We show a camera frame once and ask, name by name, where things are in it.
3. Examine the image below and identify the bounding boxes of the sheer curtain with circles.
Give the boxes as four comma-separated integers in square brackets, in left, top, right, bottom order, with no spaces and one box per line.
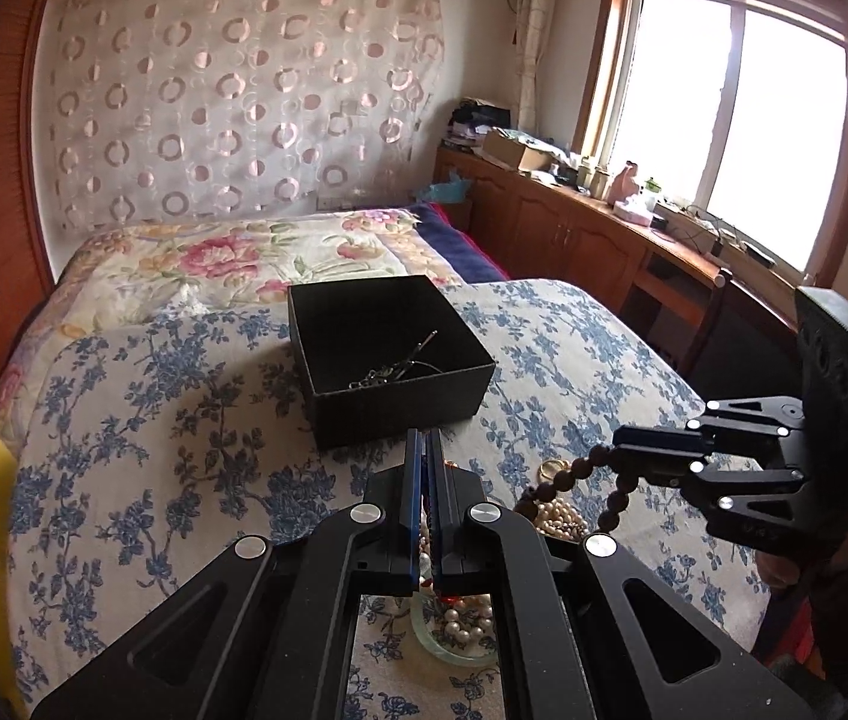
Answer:
[47,0,447,239]

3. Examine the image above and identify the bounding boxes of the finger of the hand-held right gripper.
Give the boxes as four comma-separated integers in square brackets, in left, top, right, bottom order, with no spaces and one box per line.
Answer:
[641,465,809,537]
[611,394,809,475]

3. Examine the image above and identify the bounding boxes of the cardboard box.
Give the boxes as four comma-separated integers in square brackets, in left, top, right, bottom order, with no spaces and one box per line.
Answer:
[482,127,554,171]

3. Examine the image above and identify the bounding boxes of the white power strip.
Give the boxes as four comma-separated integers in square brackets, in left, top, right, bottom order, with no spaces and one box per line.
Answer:
[655,201,726,254]

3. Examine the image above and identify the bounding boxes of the blue plastic bag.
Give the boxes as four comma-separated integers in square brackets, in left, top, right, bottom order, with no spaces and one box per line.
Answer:
[422,170,471,204]

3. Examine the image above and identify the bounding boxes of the pile of clothes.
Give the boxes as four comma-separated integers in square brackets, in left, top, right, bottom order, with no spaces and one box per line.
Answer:
[445,96,516,152]

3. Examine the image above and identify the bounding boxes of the pink figurine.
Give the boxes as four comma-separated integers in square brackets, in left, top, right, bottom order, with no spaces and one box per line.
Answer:
[613,160,645,205]

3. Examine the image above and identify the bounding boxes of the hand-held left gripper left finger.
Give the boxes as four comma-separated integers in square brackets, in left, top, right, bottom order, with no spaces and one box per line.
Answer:
[30,429,426,720]

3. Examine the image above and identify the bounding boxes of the dark wooden bead bracelet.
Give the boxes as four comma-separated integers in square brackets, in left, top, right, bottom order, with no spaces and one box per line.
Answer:
[515,444,657,537]

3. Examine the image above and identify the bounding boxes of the navy blue blanket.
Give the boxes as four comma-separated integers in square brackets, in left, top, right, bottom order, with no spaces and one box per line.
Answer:
[407,200,524,287]

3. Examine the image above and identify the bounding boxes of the window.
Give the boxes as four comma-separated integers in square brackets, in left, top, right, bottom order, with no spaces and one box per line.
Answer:
[572,0,848,280]

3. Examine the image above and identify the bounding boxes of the cream window curtain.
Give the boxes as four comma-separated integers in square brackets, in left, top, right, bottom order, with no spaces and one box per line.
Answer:
[509,0,584,137]

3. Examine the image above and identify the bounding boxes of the person's right hand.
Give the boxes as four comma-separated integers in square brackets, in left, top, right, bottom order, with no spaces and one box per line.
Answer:
[757,517,848,616]

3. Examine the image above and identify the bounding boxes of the black jewelry box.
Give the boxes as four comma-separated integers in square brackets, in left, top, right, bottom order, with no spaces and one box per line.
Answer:
[287,274,498,452]

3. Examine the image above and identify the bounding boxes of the silver metal chain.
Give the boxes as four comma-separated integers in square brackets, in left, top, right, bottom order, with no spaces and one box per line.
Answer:
[347,328,446,392]

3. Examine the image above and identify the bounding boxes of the blue floral cloth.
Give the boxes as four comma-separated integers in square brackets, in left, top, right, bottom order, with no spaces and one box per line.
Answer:
[8,277,770,720]

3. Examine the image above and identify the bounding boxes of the pink floral quilt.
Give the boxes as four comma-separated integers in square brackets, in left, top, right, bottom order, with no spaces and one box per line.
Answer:
[0,208,464,458]

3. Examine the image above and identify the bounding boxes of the white pearl necklace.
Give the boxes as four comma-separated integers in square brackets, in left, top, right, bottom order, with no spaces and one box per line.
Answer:
[428,499,590,650]

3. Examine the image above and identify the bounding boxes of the green jade bangle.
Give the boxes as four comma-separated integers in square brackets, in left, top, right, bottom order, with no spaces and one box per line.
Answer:
[410,591,504,666]

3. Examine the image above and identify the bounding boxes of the wooden cabinet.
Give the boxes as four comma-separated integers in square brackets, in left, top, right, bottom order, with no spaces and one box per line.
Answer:
[434,146,801,395]

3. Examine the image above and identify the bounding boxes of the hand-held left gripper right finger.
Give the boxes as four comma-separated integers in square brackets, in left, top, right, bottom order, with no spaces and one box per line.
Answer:
[427,429,831,720]

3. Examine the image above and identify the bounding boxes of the wooden chair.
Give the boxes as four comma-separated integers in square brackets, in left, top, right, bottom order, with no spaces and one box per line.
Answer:
[632,265,736,385]

